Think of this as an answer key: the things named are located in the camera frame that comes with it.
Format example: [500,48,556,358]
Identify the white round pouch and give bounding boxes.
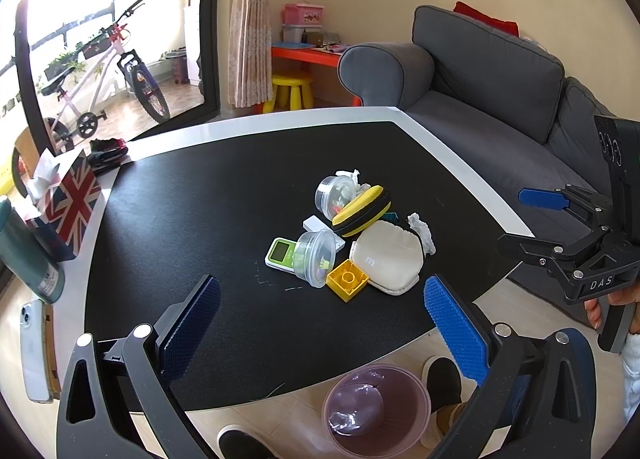
[349,220,424,297]

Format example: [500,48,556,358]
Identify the red cushion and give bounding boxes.
[454,2,520,36]

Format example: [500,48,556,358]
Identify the yellow black zip case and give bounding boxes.
[332,185,392,238]

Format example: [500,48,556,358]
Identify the pink storage box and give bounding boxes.
[282,3,324,26]

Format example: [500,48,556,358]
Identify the green white digital timer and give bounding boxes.
[265,237,296,274]

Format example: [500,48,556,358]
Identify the clear plastic cup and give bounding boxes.
[292,229,336,289]

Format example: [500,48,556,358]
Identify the pink plastic trash bin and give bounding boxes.
[320,364,432,458]

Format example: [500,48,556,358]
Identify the pink patterned curtain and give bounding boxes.
[228,0,272,109]

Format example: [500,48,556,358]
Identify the union jack tissue box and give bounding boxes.
[16,149,101,262]

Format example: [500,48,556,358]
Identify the black right slipper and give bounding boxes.
[418,354,469,449]

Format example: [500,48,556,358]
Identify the black left slipper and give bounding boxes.
[217,425,279,459]

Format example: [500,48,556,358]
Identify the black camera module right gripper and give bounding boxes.
[593,115,639,241]

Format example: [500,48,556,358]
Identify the white tissue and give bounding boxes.
[335,168,371,197]
[407,213,436,255]

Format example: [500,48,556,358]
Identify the yellow toy brick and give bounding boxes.
[326,260,369,303]

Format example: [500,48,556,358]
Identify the white smartphone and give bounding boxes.
[20,299,52,404]

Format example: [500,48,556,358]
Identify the white pink bicycle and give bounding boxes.
[39,0,170,151]

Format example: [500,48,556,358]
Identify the small white box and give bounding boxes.
[303,215,346,252]

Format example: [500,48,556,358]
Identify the clear round lidded container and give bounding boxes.
[314,175,356,220]

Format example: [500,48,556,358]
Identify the white patterned right sleeve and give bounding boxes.
[620,323,640,423]

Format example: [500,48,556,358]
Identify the yellow plastic stool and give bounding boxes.
[262,72,314,113]

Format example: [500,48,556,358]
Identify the grey fabric sofa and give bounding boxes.
[336,4,640,325]

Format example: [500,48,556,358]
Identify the black slipper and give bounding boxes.
[217,425,279,459]
[418,354,469,449]

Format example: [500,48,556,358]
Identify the red children's table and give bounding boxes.
[270,42,362,108]

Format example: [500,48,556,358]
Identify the person's right hand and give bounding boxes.
[584,283,640,335]

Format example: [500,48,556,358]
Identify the black red gloves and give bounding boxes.
[88,138,128,176]

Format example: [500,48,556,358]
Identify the dark green thermos bottle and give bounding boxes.
[0,196,65,304]

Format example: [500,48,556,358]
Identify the teal toy brick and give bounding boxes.
[382,212,400,225]

